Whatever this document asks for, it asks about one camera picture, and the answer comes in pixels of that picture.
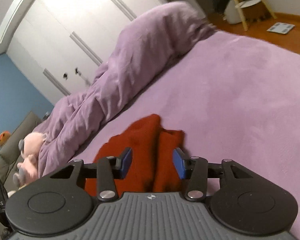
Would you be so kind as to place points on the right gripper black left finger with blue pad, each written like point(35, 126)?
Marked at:
point(105, 171)

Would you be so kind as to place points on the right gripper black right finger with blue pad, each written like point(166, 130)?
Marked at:
point(196, 171)

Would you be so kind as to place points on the red knitted sweater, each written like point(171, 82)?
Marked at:
point(152, 168)

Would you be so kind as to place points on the pink plush pig toy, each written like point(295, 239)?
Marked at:
point(29, 148)

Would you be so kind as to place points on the purple bed sheet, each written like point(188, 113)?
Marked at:
point(235, 98)

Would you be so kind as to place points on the grey upholstered headboard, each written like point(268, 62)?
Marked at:
point(9, 153)

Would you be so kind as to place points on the orange plush toy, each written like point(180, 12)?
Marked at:
point(4, 136)

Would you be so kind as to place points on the purple crumpled duvet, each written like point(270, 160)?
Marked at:
point(145, 47)

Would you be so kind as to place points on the white bathroom scale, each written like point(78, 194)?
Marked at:
point(281, 28)

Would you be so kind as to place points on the yellow wooden side table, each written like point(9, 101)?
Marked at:
point(253, 10)

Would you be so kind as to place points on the white wardrobe with dark handles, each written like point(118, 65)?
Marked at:
point(59, 44)

